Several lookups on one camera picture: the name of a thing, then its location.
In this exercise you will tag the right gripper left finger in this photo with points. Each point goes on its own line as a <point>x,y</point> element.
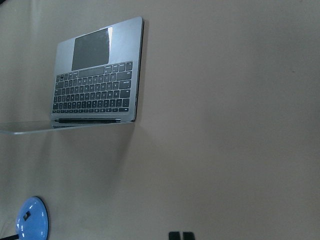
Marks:
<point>174,235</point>

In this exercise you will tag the blue desk lamp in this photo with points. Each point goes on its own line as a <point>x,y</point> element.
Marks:
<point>32,222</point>

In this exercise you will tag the grey laptop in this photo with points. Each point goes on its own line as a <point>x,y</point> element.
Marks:
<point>96,80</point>

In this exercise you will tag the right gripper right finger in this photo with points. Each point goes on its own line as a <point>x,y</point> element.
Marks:
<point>188,235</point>

